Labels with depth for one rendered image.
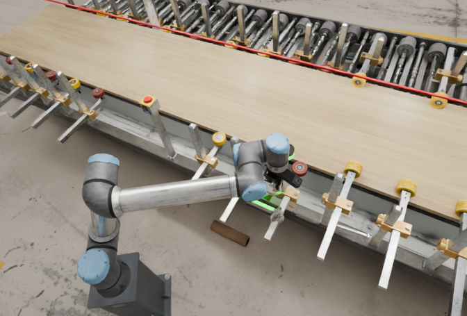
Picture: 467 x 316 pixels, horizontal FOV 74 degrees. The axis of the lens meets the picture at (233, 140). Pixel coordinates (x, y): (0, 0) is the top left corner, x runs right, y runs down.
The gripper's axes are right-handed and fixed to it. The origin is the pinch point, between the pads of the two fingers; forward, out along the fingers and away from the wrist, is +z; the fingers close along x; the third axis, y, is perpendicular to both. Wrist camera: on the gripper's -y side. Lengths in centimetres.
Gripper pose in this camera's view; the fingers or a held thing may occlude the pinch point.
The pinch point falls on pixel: (281, 189)
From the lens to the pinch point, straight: 149.9
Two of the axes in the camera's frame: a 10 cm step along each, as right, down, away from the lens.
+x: -4.8, 7.2, -5.0
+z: 1.0, 6.1, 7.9
